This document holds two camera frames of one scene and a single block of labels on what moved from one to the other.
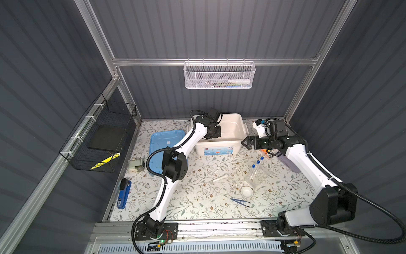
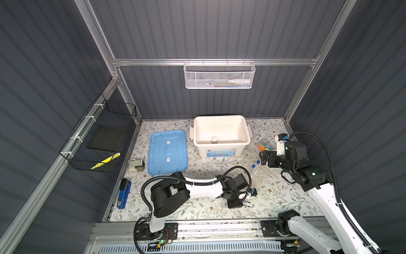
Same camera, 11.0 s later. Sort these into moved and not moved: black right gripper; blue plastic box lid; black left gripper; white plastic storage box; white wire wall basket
Moved: black left gripper; black right gripper
Not moved: white wire wall basket; white plastic storage box; blue plastic box lid
